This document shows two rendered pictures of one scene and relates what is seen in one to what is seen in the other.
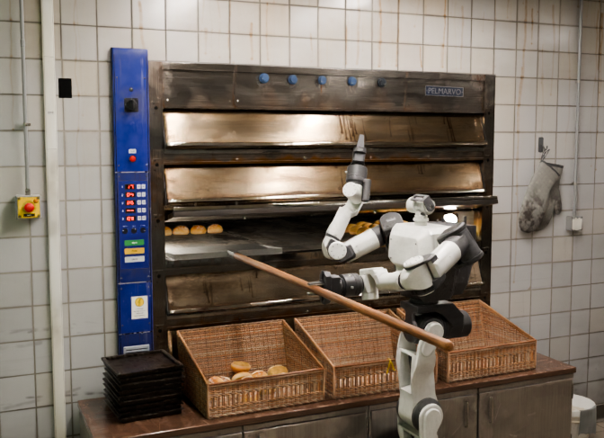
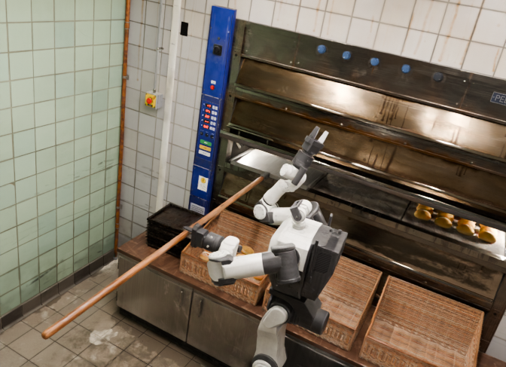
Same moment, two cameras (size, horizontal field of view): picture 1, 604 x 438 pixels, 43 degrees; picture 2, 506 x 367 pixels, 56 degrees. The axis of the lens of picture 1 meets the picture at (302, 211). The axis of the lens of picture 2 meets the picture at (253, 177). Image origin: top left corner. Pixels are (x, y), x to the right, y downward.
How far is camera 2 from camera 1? 2.45 m
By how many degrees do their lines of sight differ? 49
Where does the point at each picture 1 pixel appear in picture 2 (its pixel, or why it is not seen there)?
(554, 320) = not seen: outside the picture
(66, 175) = (178, 87)
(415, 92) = (478, 95)
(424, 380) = (268, 343)
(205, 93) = (273, 51)
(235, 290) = not seen: hidden behind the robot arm
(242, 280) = not seen: hidden behind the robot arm
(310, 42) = (370, 25)
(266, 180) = (305, 131)
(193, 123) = (260, 72)
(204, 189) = (257, 123)
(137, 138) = (217, 74)
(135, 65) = (224, 20)
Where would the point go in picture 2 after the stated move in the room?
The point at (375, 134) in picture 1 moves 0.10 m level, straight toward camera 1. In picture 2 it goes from (414, 124) to (402, 125)
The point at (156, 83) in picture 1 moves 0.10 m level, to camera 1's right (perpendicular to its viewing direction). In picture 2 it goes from (239, 36) to (249, 40)
